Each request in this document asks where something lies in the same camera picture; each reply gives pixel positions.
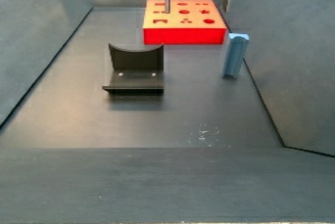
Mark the black curved holder stand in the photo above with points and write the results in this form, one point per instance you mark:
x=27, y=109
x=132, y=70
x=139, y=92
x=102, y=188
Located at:
x=136, y=70

